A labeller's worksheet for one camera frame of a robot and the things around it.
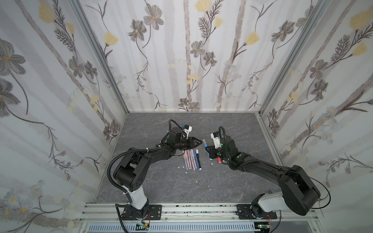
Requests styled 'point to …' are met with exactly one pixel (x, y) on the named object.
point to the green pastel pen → (192, 160)
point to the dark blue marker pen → (197, 163)
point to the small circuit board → (140, 227)
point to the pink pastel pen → (186, 156)
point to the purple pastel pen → (188, 156)
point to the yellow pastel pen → (185, 158)
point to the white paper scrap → (178, 167)
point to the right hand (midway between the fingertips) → (207, 146)
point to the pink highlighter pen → (219, 159)
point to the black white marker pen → (198, 159)
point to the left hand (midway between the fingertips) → (202, 142)
